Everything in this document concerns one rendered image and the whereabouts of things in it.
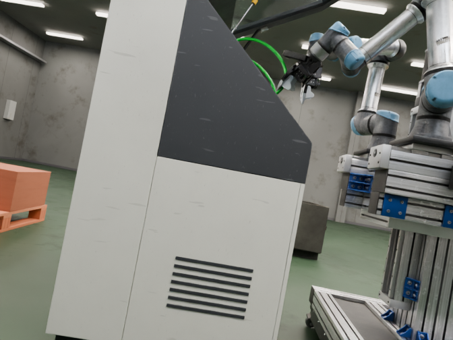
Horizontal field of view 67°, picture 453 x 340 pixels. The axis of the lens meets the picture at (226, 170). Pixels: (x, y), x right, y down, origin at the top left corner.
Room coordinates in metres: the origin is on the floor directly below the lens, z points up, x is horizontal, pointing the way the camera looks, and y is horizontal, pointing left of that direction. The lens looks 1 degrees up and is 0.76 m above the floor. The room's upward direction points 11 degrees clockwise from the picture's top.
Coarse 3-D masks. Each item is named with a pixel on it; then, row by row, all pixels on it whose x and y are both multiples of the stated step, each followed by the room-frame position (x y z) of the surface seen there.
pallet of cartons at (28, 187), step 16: (0, 176) 2.78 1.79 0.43; (16, 176) 2.79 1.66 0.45; (32, 176) 3.05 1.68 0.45; (48, 176) 3.37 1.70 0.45; (0, 192) 2.79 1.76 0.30; (16, 192) 2.83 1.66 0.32; (32, 192) 3.11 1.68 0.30; (0, 208) 2.79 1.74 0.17; (16, 208) 2.89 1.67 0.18; (32, 208) 3.17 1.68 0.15; (0, 224) 2.73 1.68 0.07; (16, 224) 3.00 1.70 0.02
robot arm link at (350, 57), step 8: (344, 40) 1.34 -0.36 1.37; (336, 48) 1.35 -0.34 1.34; (344, 48) 1.33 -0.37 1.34; (352, 48) 1.33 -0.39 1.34; (344, 56) 1.34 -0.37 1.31; (352, 56) 1.32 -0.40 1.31; (360, 56) 1.32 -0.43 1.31; (344, 64) 1.36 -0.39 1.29; (352, 64) 1.33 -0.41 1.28; (360, 64) 1.36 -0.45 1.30
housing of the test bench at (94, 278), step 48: (144, 0) 1.29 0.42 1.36; (144, 48) 1.29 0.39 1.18; (96, 96) 1.28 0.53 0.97; (144, 96) 1.29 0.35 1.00; (96, 144) 1.28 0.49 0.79; (144, 144) 1.29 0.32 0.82; (96, 192) 1.29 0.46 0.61; (144, 192) 1.30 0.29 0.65; (96, 240) 1.29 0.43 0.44; (96, 288) 1.29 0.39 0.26; (96, 336) 1.29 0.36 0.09
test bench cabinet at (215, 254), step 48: (192, 192) 1.31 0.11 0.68; (240, 192) 1.32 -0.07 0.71; (288, 192) 1.33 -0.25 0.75; (144, 240) 1.30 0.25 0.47; (192, 240) 1.31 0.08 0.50; (240, 240) 1.32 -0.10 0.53; (288, 240) 1.33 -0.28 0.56; (144, 288) 1.30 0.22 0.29; (192, 288) 1.31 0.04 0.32; (240, 288) 1.32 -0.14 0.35; (144, 336) 1.30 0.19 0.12; (192, 336) 1.31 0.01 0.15; (240, 336) 1.32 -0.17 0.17
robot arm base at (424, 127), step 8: (416, 120) 1.37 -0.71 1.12; (424, 120) 1.32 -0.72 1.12; (432, 120) 1.30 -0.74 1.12; (440, 120) 1.29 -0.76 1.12; (448, 120) 1.30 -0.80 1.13; (416, 128) 1.34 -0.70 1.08; (424, 128) 1.31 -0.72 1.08; (432, 128) 1.29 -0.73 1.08; (440, 128) 1.28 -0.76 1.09; (448, 128) 1.30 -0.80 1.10; (432, 136) 1.28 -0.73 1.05; (440, 136) 1.28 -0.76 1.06; (448, 136) 1.28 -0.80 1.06
